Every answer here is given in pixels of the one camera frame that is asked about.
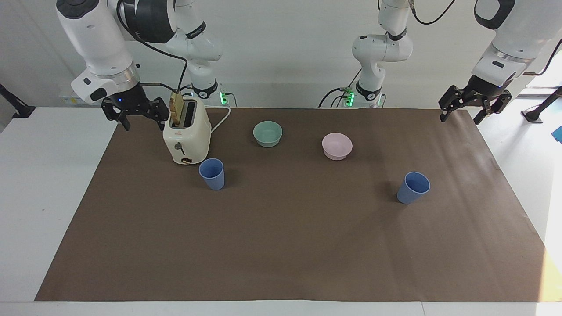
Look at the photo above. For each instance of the cream white toaster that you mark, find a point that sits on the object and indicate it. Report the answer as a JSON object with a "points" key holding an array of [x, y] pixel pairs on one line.
{"points": [[186, 140]]}

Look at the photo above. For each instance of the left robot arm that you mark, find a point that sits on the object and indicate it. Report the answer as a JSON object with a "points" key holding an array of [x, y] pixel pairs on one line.
{"points": [[380, 48]]}

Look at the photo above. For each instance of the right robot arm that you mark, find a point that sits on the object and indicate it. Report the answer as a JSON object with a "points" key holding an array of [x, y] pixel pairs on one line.
{"points": [[99, 39]]}

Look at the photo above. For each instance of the green bowl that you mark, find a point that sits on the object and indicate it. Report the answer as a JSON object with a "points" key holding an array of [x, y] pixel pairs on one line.
{"points": [[267, 134]]}

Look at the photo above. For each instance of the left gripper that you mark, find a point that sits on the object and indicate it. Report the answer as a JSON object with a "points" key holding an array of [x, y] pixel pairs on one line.
{"points": [[482, 91]]}

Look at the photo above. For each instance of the pink bowl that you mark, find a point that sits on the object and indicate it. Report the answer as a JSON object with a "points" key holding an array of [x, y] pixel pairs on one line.
{"points": [[336, 147]]}

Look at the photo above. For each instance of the blue cup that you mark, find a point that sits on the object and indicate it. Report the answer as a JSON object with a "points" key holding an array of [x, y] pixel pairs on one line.
{"points": [[412, 189], [212, 174]]}

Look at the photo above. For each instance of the black stand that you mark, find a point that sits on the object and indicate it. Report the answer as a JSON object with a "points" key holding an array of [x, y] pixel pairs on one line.
{"points": [[17, 107], [542, 109]]}

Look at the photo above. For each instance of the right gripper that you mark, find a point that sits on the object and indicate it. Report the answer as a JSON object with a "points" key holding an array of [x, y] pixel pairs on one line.
{"points": [[130, 100]]}

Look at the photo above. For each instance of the toast slice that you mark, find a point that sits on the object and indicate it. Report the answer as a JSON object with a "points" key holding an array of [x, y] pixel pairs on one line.
{"points": [[177, 107]]}

